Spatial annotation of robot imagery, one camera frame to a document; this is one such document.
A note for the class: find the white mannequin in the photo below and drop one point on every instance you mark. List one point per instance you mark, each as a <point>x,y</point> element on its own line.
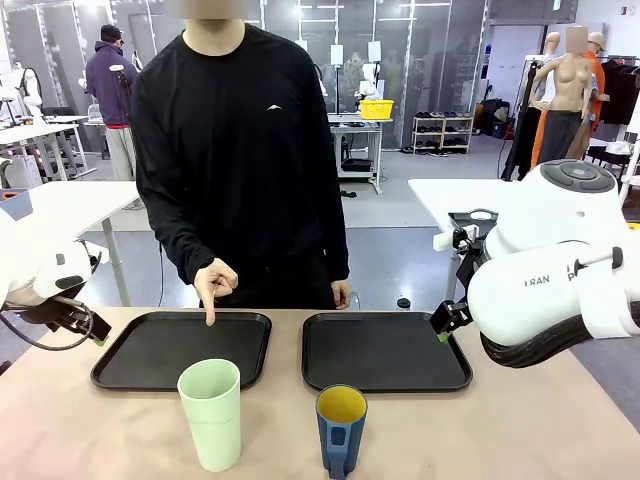
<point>551,60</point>

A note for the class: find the man in purple hoodie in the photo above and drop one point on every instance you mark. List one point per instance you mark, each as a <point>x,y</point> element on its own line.
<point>107,85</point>

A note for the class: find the white workbench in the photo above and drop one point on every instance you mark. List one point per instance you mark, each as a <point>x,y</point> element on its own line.
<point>357,145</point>

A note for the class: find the person in black sweater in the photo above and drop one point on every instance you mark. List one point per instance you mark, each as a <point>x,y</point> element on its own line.
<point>235,150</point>

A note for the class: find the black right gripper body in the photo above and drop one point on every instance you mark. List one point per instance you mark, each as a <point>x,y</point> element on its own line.
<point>452,316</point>

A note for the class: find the small black round knob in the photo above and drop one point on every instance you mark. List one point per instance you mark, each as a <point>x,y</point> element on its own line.
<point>403,303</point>

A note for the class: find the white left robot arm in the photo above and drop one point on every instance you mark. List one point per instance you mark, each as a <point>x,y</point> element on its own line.
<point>45,260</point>

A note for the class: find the black plastic tray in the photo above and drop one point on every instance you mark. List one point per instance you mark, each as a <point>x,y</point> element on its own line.
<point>380,350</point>
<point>165,350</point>

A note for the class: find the white desk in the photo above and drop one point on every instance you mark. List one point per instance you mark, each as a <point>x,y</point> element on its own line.
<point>35,135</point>

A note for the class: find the white side table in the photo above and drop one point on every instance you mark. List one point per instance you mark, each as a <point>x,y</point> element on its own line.
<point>450,195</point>
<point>75,200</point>

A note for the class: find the pale green plastic cup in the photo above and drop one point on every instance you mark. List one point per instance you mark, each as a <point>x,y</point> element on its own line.
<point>212,425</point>

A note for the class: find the yellow plastic basket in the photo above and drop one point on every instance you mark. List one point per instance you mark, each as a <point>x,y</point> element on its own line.
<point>376,109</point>

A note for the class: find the blue ribbed mug yellow inside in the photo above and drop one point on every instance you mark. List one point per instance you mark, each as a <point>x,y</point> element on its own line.
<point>345,425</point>

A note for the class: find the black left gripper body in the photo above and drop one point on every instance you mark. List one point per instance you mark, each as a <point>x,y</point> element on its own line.
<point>57,314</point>

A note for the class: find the grey box orange edge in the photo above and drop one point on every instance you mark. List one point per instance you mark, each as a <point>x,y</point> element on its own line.
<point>15,205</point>

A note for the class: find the person's right forearm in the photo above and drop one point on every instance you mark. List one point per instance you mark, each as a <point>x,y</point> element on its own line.
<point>177,240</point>

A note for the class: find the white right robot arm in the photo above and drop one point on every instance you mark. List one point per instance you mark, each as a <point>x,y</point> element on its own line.
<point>525,310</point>

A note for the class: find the black bag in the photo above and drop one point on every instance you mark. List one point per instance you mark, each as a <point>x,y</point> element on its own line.
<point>495,117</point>

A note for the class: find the bare mannequin grey skirt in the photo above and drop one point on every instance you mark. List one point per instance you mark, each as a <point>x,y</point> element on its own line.
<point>567,90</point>

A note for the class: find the wooden shoe rack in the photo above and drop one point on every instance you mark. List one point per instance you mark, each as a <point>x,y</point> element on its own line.
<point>442,132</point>

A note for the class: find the person's left hand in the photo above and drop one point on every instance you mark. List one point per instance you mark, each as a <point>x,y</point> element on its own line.
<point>341,295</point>

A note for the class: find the person's right hand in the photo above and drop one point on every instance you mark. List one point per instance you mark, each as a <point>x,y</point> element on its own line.
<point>216,280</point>

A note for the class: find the black clothes on rack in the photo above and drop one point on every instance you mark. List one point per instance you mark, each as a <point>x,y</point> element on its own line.
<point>620,90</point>

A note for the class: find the person's left forearm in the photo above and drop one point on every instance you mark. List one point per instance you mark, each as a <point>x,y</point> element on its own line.
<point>337,240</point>

